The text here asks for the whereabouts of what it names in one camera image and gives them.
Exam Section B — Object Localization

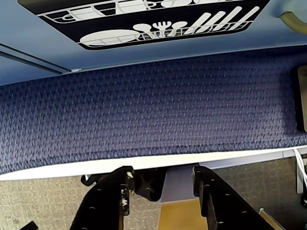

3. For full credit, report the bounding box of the blue dishwasher door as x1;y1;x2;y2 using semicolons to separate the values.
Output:
0;0;307;72

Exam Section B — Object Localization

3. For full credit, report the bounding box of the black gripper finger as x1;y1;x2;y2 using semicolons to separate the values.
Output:
69;165;135;230
193;165;273;230

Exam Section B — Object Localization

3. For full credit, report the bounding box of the gold dishwasher handle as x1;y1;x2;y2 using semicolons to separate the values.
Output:
279;11;307;34

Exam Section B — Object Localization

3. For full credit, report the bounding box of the black dishwasher rack decal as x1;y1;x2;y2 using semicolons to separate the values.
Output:
18;0;272;51

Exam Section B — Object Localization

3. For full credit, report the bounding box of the white cable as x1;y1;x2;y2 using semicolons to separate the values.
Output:
293;148;307;195

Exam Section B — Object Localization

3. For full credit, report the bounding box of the gray and tan block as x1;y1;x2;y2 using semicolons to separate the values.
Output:
158;166;209;230

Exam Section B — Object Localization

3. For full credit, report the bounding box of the blue woven mat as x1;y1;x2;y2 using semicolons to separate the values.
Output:
0;51;307;175

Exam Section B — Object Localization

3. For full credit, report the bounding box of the blue toy kitchen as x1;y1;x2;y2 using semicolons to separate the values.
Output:
0;0;307;86

